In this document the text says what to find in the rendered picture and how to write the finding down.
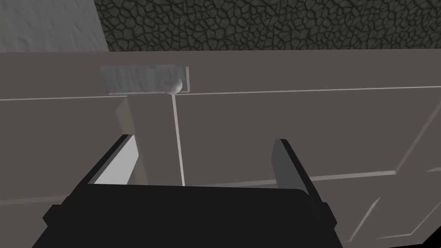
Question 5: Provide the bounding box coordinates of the pale grey round door knob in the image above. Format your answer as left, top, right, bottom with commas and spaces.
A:
161, 77, 183, 96

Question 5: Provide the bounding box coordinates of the grey-brown panelled door leaf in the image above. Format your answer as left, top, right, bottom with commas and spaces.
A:
171, 85, 441, 248

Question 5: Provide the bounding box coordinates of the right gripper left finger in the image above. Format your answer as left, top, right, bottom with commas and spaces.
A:
86, 134, 140, 186

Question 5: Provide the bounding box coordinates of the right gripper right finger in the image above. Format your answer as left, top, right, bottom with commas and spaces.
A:
270, 139, 320, 198

